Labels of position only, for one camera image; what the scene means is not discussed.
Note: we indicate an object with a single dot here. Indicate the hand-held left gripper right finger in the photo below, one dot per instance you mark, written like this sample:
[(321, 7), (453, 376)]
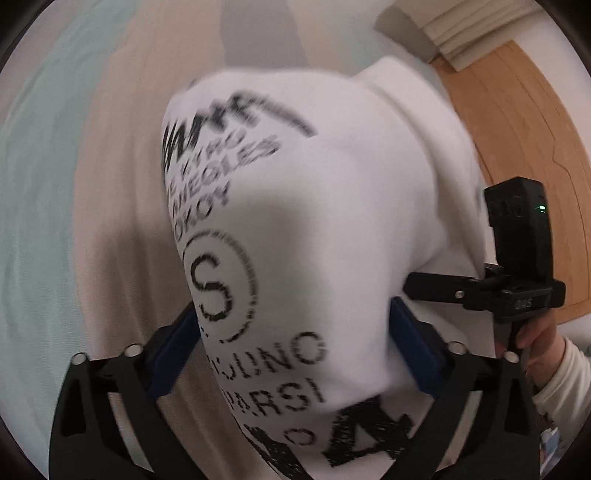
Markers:
[(411, 344)]

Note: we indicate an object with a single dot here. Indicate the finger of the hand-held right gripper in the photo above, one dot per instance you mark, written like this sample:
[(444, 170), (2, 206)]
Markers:
[(434, 286)]

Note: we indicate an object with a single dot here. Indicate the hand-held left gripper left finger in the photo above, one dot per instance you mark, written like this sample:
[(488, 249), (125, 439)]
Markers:
[(175, 344)]

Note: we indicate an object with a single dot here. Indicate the white printed shirt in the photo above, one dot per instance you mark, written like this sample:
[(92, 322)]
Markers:
[(323, 207)]

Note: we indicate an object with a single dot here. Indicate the person's right forearm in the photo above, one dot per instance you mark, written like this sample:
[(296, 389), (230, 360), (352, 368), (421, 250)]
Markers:
[(563, 383)]

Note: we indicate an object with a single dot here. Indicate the person's right hand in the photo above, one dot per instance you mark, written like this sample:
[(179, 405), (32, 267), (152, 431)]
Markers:
[(547, 332)]

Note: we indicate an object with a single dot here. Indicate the striped bed sheet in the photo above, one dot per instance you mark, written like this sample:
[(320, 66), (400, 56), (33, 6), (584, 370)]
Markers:
[(92, 184)]

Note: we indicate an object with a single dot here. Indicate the folded cream curtain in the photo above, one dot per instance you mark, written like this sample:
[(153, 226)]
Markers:
[(443, 27)]

